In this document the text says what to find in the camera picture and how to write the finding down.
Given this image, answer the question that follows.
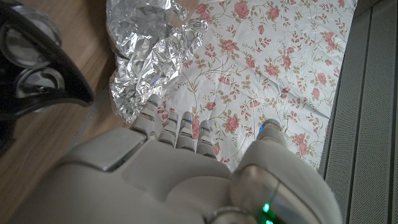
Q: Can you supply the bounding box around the floral backdrop cloth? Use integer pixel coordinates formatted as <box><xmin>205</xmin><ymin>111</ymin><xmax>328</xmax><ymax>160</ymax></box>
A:
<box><xmin>154</xmin><ymin>0</ymin><xmax>358</xmax><ymax>172</ymax></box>

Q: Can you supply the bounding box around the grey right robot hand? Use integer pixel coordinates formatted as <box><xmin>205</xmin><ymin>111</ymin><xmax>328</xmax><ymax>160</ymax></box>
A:
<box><xmin>9</xmin><ymin>94</ymin><xmax>343</xmax><ymax>224</ymax></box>

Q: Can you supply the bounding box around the large crumpled aluminum foil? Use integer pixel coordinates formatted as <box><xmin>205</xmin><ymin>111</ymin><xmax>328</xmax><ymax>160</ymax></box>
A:
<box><xmin>106</xmin><ymin>0</ymin><xmax>208</xmax><ymax>123</ymax></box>

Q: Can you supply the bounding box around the black tambourine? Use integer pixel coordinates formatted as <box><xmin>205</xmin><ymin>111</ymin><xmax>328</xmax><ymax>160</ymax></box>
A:
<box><xmin>0</xmin><ymin>0</ymin><xmax>95</xmax><ymax>156</ymax></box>

